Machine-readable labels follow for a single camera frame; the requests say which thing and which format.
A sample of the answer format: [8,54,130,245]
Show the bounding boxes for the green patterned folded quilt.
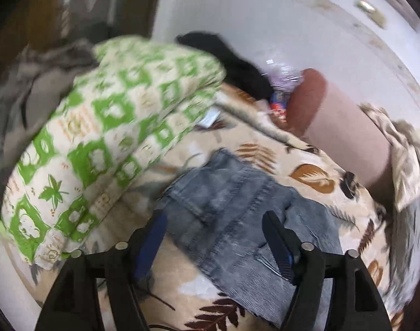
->
[1,35,226,270]

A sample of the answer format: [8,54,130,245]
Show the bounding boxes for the grey denim pants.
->
[156,149,342,327]

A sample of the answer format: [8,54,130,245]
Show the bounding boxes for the cream crumpled cloth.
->
[360,103,420,211]

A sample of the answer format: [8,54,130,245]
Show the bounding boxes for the white paper tag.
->
[197,106,220,129]

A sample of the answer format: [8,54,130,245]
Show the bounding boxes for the grey cloth pile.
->
[0,39,98,218]

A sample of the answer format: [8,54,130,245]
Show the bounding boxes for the beige wall switch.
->
[354,0,387,29]

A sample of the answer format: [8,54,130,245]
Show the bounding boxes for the black garment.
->
[176,31,274,100]

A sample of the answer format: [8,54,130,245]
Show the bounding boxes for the black beige hair clip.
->
[339,171,360,199]

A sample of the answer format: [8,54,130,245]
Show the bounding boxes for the clear plastic bag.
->
[262,58,304,94]

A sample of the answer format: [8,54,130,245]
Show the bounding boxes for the floral leaf-pattern blanket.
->
[0,82,414,331]

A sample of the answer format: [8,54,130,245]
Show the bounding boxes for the red blue snack packet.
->
[270,90,291,122]

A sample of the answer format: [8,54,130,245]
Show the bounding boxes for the wooden glass cabinet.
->
[0,0,158,77]

